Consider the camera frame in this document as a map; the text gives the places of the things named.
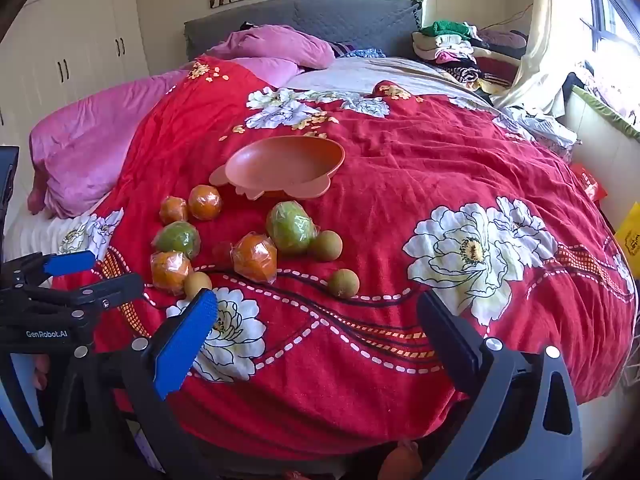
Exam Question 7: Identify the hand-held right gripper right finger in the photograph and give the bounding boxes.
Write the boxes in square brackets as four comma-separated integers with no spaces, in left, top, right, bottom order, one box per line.
[417,289,586,480]

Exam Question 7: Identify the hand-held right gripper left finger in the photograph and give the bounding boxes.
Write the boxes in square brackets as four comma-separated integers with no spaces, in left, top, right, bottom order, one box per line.
[52,289,221,480]

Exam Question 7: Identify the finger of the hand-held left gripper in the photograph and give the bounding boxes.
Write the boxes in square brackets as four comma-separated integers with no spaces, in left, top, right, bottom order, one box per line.
[5,250,97,288]
[5,272,145,321]

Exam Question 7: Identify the plastic-wrapped orange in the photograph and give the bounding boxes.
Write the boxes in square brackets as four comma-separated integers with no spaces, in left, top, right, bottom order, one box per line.
[188,184,223,221]
[149,251,193,296]
[159,196,189,225]
[231,231,278,285]

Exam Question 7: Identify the plastic-wrapped green citrus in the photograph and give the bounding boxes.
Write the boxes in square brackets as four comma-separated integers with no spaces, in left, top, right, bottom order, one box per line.
[151,221,202,260]
[265,200,319,256]

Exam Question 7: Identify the salmon pink plastic plate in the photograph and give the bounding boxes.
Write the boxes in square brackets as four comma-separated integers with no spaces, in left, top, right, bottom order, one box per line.
[209,135,347,200]

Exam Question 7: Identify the white bed sheet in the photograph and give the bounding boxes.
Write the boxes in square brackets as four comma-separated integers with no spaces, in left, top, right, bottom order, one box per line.
[4,204,126,288]

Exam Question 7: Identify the pink velvet quilt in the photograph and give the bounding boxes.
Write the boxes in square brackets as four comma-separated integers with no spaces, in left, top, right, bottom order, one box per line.
[27,25,336,218]

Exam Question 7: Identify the red floral blanket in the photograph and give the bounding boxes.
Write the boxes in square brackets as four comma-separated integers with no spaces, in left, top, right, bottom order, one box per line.
[52,55,638,461]

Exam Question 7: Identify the yellow paper bag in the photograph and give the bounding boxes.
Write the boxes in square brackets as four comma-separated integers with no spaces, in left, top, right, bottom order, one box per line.
[614,202,640,262]

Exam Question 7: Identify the red packaging bag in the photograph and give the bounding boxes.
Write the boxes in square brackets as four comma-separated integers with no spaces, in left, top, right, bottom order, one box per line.
[570,162,608,207]

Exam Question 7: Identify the white striped cloth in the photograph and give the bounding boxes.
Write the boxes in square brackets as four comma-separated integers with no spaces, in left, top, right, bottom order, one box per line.
[492,104,579,150]

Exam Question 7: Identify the white wardrobe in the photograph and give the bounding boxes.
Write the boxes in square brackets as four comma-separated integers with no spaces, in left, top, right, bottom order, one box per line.
[0,0,151,131]

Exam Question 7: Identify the green-trimmed window bench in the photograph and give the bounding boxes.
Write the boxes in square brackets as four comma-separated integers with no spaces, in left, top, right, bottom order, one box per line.
[562,85,640,261]

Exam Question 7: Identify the beige bed blanket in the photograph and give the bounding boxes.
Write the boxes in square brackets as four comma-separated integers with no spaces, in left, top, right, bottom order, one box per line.
[285,56,501,106]

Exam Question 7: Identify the pile of folded clothes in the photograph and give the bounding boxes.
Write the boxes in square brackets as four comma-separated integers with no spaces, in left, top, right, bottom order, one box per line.
[411,20,528,92]

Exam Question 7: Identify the black garment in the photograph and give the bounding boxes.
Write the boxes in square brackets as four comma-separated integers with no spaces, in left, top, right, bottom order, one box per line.
[561,62,597,112]

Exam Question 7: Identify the pink floral cloth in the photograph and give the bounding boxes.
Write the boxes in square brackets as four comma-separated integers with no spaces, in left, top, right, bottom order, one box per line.
[590,60,640,127]

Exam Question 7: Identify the dark patterned cloth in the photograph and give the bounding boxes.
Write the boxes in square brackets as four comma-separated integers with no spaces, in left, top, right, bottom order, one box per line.
[330,41,387,59]

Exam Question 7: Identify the green knitted garment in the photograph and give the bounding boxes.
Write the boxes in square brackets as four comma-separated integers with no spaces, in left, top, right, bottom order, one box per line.
[420,21,473,38]

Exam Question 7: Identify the cream curtain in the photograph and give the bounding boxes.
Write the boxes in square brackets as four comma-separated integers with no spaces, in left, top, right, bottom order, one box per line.
[492,0,596,111]

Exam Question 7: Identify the pink pillow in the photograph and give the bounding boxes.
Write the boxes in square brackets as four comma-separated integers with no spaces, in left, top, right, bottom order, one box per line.
[184,0,423,58]

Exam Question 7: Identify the window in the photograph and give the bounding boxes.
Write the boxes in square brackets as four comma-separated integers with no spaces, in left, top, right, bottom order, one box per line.
[582,0,640,61]

